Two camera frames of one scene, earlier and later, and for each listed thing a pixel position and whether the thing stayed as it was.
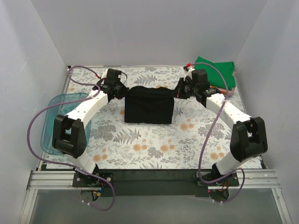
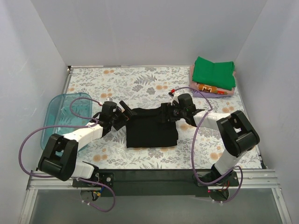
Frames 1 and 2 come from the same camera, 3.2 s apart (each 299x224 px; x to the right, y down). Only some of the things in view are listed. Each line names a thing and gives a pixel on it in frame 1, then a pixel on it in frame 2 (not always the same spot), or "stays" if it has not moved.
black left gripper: (123, 90) → (122, 114)
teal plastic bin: (60, 104) stays
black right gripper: (180, 88) → (168, 112)
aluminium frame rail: (62, 179) stays
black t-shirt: (148, 105) → (146, 128)
